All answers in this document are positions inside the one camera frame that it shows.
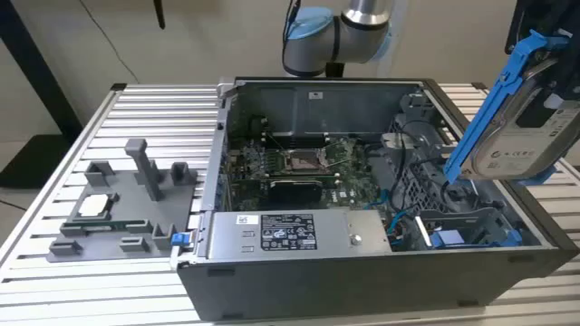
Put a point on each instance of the black graphics card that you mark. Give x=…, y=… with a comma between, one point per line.
x=294, y=193

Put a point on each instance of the black table corner cap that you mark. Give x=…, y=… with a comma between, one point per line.
x=118, y=86
x=478, y=86

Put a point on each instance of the silver CPU chip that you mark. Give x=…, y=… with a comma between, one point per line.
x=94, y=205

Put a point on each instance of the blue case latch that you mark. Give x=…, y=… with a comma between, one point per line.
x=180, y=239

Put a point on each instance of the black hanging antenna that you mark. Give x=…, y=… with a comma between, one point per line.
x=158, y=15

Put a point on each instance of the grey disk bay cage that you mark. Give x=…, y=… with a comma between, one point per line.
x=416, y=183

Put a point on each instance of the thin metal locking lever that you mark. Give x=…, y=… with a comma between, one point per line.
x=276, y=142

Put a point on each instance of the black open PC case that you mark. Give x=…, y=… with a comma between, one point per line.
x=317, y=288

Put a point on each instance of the silver power supply box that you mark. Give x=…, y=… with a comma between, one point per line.
x=226, y=237

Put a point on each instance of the CPU socket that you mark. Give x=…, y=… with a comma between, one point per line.
x=301, y=163

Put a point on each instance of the green RAM stick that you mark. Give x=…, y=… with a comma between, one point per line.
x=120, y=225

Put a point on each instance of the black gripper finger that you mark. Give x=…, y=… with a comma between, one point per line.
x=538, y=113

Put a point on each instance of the green motherboard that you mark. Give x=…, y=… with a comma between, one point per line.
x=353, y=195

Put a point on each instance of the black RAM slots bank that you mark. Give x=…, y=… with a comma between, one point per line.
x=294, y=140

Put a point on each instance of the grey parts rack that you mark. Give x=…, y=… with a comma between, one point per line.
x=176, y=203

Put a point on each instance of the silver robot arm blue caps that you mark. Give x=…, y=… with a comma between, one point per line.
x=312, y=51

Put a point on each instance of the black power supply label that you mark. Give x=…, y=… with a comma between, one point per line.
x=286, y=232

